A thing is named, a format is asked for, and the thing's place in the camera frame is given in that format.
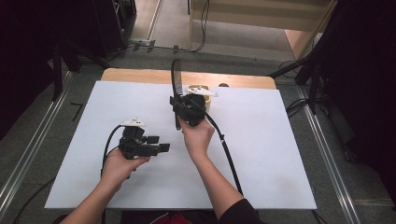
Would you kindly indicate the white board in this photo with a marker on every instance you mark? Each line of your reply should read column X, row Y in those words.
column 255, row 140

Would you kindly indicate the beige wooden furniture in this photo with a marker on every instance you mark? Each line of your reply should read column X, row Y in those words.
column 249, row 15

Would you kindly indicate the person's right hand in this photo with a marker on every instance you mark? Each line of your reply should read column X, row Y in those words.
column 197, row 140

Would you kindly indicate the person's dark zipper jacket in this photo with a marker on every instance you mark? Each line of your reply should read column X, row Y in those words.
column 241, row 213

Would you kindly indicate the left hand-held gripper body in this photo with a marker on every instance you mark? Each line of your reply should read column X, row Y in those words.
column 134, row 146

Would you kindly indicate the person's left hand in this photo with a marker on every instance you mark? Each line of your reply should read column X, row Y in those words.
column 120, row 171

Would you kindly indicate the black equipment cabinet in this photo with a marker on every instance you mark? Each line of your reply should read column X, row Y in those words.
column 115, row 25

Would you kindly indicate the small dark round object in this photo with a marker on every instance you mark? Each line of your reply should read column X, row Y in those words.
column 223, row 84

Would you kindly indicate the aluminium floor rail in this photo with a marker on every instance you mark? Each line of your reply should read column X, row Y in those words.
column 330, row 161
column 34, row 143

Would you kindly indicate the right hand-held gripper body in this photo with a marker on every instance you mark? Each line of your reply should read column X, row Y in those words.
column 193, row 109

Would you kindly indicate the person's red garment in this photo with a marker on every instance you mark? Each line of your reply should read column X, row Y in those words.
column 174, row 219

